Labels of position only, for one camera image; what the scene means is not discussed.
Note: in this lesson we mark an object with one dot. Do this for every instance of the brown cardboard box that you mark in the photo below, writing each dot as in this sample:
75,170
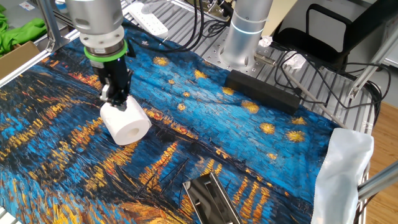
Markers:
15,59

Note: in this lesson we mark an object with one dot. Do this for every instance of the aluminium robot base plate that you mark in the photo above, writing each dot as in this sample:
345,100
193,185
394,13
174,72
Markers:
214,53

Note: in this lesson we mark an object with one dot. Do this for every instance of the beige cardboard panel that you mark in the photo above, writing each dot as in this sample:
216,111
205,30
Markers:
280,15

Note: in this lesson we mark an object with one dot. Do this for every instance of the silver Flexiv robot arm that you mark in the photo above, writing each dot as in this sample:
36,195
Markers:
93,18

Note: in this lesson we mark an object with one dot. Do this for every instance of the black office chair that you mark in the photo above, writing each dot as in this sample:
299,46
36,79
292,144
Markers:
357,31

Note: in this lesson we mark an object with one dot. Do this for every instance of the white power strip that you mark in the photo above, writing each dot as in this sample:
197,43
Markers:
149,20

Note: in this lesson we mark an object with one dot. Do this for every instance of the green cloth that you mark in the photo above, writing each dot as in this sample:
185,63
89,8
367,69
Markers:
21,34

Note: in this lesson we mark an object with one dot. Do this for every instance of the small white printed card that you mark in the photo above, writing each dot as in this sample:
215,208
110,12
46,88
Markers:
27,6

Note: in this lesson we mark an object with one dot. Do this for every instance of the starry night painting tablecloth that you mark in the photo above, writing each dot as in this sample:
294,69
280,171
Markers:
217,130

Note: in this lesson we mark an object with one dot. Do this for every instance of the aluminium frame post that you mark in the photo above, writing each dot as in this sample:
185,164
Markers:
373,65
51,25
379,182

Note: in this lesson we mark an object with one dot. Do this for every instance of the thin grey rod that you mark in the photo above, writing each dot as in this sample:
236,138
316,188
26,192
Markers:
314,99

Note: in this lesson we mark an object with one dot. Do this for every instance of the white toilet paper roll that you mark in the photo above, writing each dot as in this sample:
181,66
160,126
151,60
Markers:
124,124

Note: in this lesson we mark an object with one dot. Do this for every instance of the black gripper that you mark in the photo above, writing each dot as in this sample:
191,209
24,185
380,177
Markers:
113,74

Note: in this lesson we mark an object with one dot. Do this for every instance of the crumpled white paper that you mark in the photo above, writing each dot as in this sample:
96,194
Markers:
265,41
295,61

